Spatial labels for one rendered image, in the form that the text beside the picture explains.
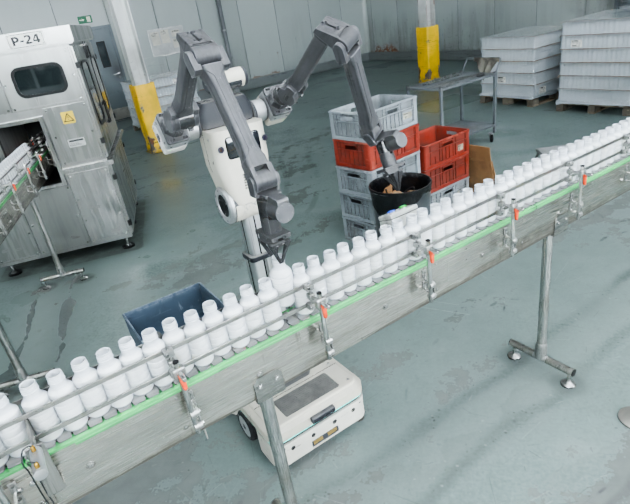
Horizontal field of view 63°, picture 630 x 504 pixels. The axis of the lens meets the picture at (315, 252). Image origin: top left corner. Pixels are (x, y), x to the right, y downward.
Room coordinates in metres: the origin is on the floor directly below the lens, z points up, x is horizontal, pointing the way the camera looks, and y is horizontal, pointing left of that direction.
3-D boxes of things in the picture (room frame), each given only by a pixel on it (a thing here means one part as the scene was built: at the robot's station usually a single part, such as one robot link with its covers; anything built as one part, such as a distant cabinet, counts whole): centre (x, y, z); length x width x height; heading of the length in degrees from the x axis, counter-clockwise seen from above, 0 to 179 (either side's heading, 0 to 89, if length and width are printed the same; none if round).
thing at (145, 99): (8.86, 2.36, 0.55); 0.40 x 0.40 x 1.10; 30
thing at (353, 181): (4.06, -0.63, 0.55); 0.61 x 0.41 x 0.22; 128
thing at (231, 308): (1.27, 0.26, 1.08); 0.06 x 0.06 x 0.17
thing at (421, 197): (3.46, -0.68, 0.32); 0.45 x 0.45 x 0.64
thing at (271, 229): (1.36, 0.11, 1.32); 0.10 x 0.07 x 0.07; 31
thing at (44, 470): (0.90, 0.74, 0.96); 0.23 x 0.10 x 0.27; 30
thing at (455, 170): (4.50, -1.18, 0.33); 0.61 x 0.41 x 0.22; 123
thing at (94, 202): (5.21, 2.46, 1.00); 1.60 x 1.30 x 2.00; 12
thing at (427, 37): (11.33, -3.03, 0.55); 0.40 x 0.40 x 1.10; 30
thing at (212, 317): (1.24, 0.32, 1.08); 0.06 x 0.06 x 0.17
